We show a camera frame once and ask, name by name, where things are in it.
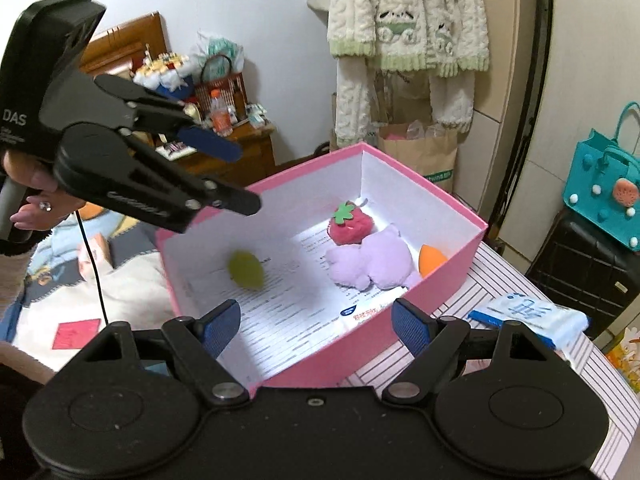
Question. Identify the white plastic bag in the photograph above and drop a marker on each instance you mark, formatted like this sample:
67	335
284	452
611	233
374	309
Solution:
220	47

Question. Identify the blue wet wipes pack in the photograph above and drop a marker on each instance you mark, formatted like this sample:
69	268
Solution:
530	316

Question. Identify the purple plush toy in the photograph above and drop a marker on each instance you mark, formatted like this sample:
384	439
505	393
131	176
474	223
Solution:
375	260

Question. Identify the tall beige cabinet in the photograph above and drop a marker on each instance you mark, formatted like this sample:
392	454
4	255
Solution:
505	85

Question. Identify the pink strawberry plush toy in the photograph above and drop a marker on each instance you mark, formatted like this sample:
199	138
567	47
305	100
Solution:
350	225

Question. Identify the person's left hand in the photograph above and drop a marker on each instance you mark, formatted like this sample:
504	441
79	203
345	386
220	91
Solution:
42	205

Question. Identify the black suitcase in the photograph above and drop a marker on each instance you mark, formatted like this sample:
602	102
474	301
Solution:
580	270

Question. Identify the striped tablecloth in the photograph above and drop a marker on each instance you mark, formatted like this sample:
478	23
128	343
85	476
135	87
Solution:
500	375

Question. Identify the beige wardrobe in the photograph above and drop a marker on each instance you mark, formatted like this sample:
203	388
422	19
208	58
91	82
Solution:
595	35

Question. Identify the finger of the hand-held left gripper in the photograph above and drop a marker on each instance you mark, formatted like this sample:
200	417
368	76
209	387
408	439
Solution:
210	142
170	195

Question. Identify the colourful gift bag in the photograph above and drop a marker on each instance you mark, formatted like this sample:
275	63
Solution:
625	352

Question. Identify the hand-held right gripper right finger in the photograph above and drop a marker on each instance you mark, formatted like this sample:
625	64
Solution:
412	325

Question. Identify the teal handbag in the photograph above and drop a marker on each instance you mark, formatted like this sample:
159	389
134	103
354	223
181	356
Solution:
605	195

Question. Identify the wooden nightstand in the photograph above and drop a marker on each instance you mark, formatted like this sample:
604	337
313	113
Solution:
235	157

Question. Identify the woven basket bag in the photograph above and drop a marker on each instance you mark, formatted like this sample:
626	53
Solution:
225	90

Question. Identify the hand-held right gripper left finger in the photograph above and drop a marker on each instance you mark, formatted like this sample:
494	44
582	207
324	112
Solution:
220	327

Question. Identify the orange drink bottle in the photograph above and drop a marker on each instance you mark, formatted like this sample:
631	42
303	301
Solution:
221	117

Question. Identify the black clothes rack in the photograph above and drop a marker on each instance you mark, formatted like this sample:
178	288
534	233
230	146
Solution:
540	60

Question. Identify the cream fleece robe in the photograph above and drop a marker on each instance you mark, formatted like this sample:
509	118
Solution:
400	35

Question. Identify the small boxes on nightstand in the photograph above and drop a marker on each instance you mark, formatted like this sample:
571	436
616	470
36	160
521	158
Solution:
257	115

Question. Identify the wooden headboard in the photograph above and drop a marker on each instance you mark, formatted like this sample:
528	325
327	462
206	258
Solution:
130	40

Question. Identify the pink cardboard box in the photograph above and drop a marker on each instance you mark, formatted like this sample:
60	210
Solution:
310	360

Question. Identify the green plush toy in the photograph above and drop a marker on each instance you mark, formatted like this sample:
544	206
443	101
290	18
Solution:
246	271

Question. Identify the brown paper bag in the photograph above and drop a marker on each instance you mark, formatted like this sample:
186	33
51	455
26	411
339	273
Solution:
425	160

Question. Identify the printed bed blanket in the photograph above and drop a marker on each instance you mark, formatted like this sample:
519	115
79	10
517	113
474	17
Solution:
135	285

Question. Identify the pink paper note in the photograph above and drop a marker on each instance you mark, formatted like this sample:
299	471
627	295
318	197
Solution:
75	334

